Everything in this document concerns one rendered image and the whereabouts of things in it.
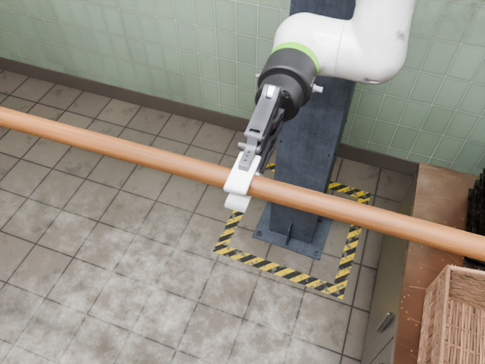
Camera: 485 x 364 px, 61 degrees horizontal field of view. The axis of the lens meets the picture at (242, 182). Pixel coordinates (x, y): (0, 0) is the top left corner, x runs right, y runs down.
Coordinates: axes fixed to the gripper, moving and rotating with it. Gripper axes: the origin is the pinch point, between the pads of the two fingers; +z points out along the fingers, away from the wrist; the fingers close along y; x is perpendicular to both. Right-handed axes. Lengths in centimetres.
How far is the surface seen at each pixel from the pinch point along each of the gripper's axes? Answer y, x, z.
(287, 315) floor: 120, -9, -30
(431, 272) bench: 62, -45, -33
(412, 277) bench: 62, -40, -29
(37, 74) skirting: 116, 178, -124
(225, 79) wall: 87, 52, -124
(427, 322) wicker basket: 57, -43, -15
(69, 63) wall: 102, 150, -125
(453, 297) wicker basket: 60, -50, -26
